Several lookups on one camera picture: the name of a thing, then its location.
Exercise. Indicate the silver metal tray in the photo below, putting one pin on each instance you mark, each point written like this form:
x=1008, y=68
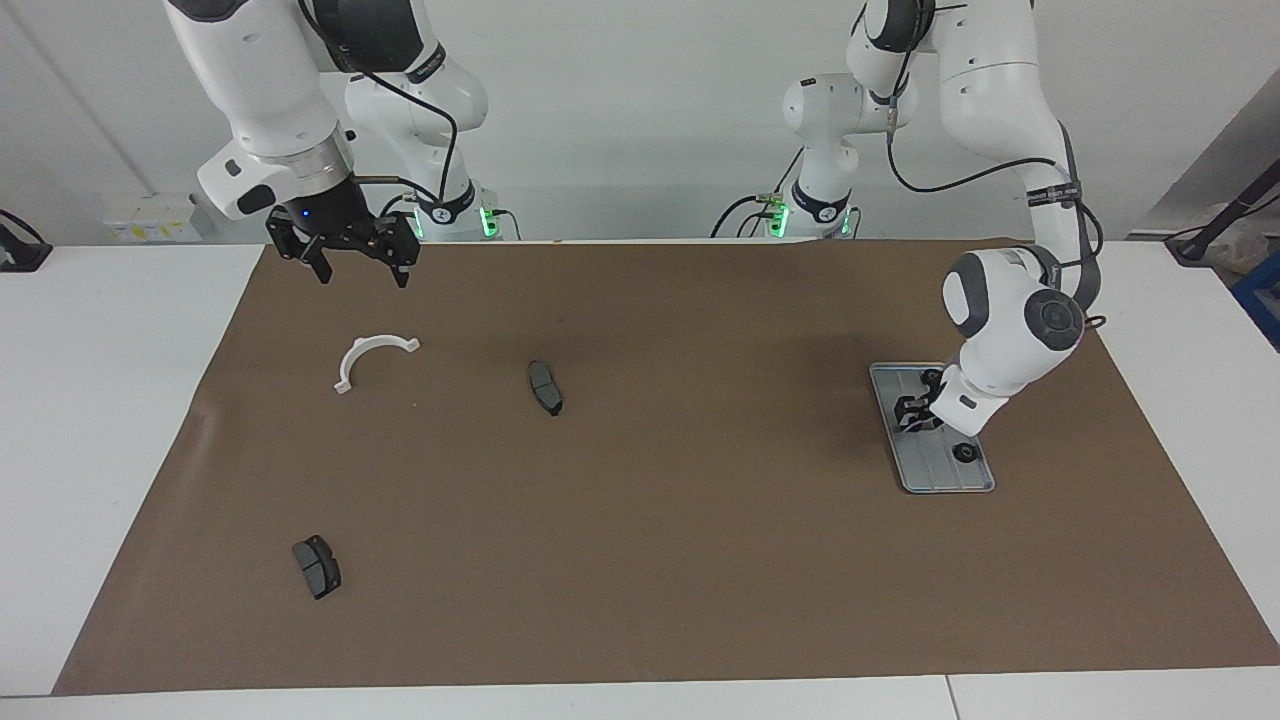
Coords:
x=940, y=475

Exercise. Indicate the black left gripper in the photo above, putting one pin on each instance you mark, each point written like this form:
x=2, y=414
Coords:
x=922, y=395

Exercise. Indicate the clear plastic bag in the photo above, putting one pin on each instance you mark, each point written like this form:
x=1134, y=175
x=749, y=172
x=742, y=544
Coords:
x=1245, y=250

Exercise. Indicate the black stand pole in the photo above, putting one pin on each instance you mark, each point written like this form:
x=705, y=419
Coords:
x=1225, y=215

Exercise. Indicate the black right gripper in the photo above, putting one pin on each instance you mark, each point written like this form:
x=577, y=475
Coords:
x=340, y=225

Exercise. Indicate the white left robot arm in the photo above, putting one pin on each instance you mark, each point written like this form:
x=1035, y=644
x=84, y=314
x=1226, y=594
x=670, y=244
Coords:
x=1000, y=90

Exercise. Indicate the short dark grey brake pad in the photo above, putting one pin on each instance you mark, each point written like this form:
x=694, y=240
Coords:
x=317, y=567

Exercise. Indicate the black table clamp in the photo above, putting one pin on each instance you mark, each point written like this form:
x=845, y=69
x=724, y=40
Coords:
x=20, y=250

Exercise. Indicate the white wall socket box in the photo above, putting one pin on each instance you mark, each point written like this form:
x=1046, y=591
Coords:
x=150, y=215

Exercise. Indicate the long dark grey brake pad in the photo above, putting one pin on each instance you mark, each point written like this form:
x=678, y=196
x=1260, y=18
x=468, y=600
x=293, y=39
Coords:
x=545, y=387

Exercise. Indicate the white curved plastic bracket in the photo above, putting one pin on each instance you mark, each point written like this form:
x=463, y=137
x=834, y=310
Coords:
x=365, y=346

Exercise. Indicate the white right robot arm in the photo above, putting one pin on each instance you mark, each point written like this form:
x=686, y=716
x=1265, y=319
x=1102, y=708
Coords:
x=260, y=80

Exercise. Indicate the brown table mat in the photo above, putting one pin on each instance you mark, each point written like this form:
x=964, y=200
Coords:
x=650, y=550

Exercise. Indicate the blue crate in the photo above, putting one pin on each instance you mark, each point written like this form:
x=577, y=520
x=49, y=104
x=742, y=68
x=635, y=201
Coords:
x=1262, y=300

